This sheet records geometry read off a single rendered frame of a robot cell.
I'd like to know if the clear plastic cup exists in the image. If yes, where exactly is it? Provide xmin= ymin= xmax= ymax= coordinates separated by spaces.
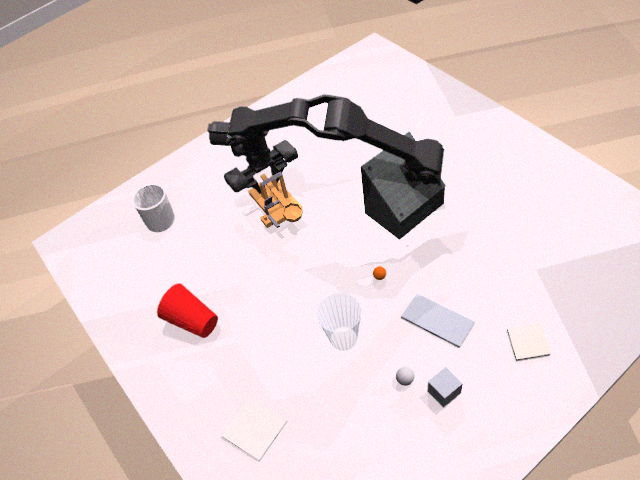
xmin=316 ymin=293 xmax=362 ymax=351

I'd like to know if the red cylinder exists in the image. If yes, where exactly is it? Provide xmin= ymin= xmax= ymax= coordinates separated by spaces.
xmin=157 ymin=284 xmax=218 ymax=338

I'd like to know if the orange ball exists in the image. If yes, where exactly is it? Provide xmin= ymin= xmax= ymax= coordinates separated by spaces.
xmin=373 ymin=267 xmax=387 ymax=280

